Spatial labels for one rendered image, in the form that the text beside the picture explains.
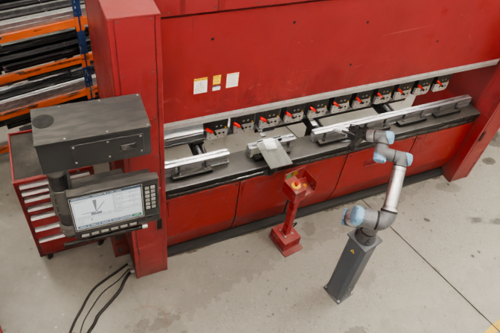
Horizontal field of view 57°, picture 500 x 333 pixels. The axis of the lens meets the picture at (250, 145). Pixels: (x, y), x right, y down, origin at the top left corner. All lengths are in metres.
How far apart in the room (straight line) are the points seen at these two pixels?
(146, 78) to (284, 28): 0.92
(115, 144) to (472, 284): 3.36
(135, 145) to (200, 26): 0.79
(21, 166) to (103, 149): 1.30
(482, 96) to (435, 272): 1.64
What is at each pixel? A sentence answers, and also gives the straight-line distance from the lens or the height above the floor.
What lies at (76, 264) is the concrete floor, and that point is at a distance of 4.07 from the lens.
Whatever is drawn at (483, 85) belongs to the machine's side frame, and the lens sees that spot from 4.71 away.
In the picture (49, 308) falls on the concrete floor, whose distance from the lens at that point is 3.93.
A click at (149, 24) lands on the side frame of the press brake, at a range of 2.29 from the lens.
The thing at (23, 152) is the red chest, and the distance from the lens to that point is 3.54.
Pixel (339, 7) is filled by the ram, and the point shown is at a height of 2.08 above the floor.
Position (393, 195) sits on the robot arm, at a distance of 2.83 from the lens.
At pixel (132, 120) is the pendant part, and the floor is 1.95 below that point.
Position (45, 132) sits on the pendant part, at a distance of 2.20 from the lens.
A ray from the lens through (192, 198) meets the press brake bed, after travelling 3.45.
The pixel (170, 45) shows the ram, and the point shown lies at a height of 1.97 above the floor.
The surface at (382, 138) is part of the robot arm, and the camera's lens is 2.83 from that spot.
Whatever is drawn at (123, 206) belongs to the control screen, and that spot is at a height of 1.43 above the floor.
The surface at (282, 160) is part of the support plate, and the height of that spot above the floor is 1.00.
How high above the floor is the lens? 3.41
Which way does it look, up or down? 44 degrees down
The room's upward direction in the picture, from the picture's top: 9 degrees clockwise
